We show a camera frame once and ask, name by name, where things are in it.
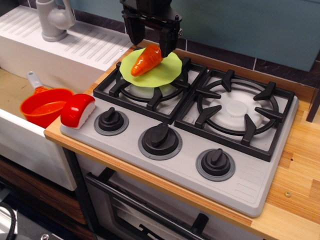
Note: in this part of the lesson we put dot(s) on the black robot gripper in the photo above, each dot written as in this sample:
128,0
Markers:
154,14

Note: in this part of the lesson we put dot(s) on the orange toy carrot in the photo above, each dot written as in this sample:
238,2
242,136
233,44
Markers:
148,59

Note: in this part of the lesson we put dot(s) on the light green toy plate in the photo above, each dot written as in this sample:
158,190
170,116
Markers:
163,74

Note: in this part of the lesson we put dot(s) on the white left burner disc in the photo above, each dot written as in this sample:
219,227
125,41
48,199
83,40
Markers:
133,93

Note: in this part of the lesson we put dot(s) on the white burner disc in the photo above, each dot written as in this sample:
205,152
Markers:
133,93
234,106

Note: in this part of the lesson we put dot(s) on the black left burner grate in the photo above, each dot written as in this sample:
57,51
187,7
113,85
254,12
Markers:
166,111

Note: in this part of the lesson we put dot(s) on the black burner grate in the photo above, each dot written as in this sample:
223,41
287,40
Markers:
248,116
166,111

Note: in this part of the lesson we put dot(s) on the white toy sink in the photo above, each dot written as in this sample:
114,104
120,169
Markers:
27,62

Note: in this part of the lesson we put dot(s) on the black right burner grate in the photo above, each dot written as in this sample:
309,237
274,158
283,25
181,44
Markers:
248,116

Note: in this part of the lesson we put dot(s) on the grey toy faucet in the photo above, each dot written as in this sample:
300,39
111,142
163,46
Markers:
54,22

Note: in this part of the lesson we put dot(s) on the black left stove knob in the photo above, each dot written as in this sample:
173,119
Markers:
111,122

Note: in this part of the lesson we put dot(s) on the black stove knob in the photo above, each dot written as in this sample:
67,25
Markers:
215,165
111,122
160,142

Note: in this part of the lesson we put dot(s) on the red white toy sushi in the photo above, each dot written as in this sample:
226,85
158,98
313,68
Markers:
77,110

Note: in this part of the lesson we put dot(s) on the white right burner disc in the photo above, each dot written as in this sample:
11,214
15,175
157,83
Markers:
234,106

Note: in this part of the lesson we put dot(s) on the black middle stove knob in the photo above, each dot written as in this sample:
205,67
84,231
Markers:
160,142

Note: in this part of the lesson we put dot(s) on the orange toy pot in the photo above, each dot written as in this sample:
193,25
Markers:
45,105

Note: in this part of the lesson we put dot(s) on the black right stove knob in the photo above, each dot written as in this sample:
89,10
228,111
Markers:
215,165

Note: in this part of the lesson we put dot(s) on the grey toy stove top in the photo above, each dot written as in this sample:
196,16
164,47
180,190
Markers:
246,191

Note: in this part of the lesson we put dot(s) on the toy oven door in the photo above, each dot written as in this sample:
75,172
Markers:
138,220

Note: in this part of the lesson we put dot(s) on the black oven door handle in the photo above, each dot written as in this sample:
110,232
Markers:
194,233

